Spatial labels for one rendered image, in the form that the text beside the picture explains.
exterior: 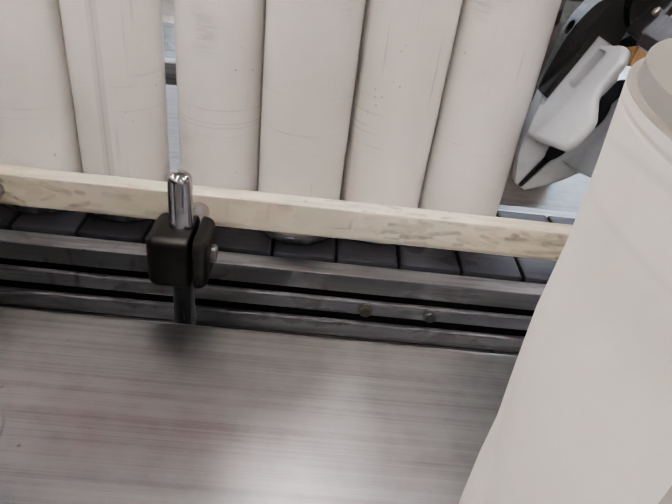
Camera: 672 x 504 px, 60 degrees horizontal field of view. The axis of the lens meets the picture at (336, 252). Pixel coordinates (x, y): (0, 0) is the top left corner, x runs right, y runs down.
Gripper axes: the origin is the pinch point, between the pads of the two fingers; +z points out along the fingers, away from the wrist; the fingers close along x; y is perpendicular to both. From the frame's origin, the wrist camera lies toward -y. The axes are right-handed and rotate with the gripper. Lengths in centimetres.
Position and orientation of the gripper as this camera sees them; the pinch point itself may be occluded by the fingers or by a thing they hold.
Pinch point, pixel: (530, 163)
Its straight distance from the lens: 38.9
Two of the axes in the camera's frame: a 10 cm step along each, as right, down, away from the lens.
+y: -0.2, 5.6, -8.3
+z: -5.9, 6.7, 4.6
